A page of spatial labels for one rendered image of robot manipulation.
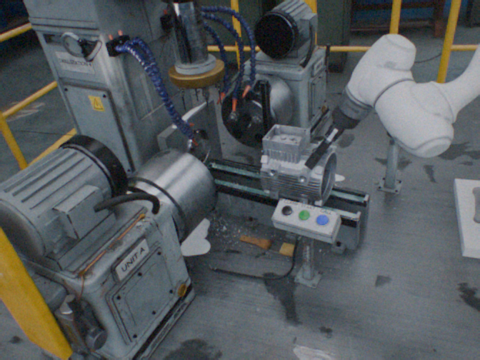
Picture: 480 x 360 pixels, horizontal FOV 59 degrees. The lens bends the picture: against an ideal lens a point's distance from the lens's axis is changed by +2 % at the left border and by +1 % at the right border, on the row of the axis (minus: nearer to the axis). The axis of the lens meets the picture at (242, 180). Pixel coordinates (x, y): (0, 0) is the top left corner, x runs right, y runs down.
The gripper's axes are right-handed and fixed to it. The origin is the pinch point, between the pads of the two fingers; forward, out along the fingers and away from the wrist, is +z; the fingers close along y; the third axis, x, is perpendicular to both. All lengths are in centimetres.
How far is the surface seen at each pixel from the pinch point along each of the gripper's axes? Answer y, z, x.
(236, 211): 1.0, 40.0, -11.0
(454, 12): -255, 21, 22
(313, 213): 17.9, 0.5, 8.2
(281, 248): 10.2, 30.4, 9.0
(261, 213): 1.0, 32.9, -3.4
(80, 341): 71, 22, -19
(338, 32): -318, 107, -51
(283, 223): 22.2, 6.3, 3.4
